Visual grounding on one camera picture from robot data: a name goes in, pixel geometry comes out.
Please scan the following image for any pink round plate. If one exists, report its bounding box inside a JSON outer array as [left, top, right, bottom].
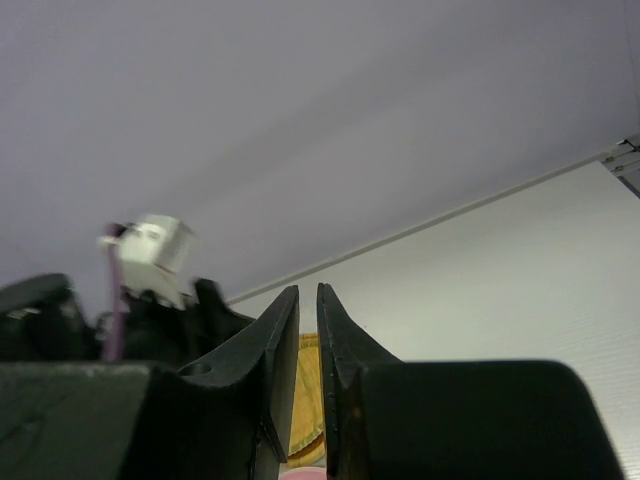
[[278, 466, 327, 480]]

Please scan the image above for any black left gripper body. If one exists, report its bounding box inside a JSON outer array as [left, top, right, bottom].
[[120, 278, 254, 369]]

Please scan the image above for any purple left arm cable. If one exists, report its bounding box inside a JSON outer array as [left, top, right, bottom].
[[102, 222, 129, 362]]

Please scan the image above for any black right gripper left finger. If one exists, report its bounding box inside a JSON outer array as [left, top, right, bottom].
[[1, 286, 299, 479]]

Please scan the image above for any small woven bamboo plate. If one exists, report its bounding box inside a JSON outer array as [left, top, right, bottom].
[[287, 333, 326, 469]]

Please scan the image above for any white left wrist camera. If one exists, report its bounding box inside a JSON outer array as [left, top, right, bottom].
[[98, 214, 194, 310]]

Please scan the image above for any aluminium rail on table edge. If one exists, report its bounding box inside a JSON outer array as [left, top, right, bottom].
[[601, 134, 640, 197]]

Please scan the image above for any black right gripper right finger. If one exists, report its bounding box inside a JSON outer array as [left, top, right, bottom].
[[317, 283, 624, 479]]

